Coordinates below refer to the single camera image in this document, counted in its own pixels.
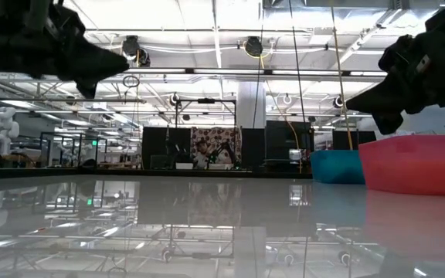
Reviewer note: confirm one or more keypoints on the white building column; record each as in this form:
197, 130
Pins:
251, 104

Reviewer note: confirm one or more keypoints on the patterned curtain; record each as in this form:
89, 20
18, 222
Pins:
215, 133

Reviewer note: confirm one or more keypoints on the white robot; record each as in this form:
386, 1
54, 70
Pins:
4, 129

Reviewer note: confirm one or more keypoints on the pink plastic bin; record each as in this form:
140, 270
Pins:
415, 166

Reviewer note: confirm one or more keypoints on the person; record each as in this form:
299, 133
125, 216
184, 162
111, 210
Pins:
202, 154

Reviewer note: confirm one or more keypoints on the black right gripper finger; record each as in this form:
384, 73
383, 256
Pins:
381, 100
388, 124

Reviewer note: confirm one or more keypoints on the black aluminium table frame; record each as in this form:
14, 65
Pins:
130, 173

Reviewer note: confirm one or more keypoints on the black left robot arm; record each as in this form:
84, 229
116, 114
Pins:
10, 13

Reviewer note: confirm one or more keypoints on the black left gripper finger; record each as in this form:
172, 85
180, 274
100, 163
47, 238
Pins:
95, 65
90, 90

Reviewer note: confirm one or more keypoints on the ceiling light strip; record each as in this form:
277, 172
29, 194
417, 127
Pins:
245, 72

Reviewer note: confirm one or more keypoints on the black partition panel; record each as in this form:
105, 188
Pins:
354, 140
166, 146
278, 143

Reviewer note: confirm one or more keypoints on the teal plastic bin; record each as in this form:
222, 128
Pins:
336, 168

